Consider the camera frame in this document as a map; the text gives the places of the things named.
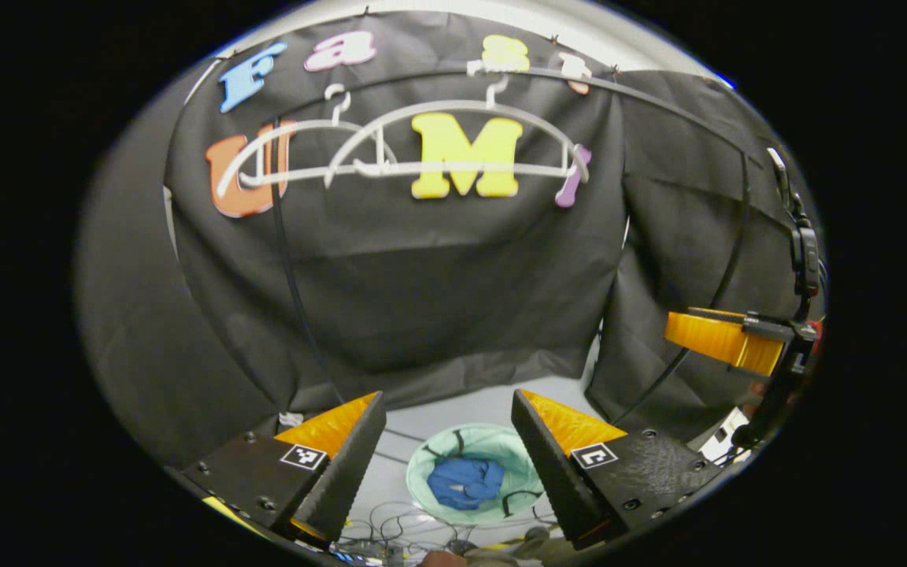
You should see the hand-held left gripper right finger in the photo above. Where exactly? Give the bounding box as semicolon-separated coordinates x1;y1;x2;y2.
510;388;727;550

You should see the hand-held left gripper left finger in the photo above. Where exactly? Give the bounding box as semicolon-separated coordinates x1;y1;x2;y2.
166;391;388;546

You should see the green laundry hamper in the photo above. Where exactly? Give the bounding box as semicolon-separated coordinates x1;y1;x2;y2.
406;423;550;528

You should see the blue corduroy shirt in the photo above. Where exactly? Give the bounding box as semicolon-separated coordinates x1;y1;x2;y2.
427;457;507;512

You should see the black clothes rack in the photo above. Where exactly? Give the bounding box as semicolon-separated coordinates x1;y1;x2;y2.
268;67;753;428

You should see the white plastic hanger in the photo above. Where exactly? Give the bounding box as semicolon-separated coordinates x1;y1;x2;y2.
323;58;592;191
216;82;401;199

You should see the black mounted device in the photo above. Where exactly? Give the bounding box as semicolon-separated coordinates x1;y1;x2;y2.
767;148;823;302

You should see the black backdrop cloth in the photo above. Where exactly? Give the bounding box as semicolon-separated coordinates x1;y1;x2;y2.
76;8;824;467

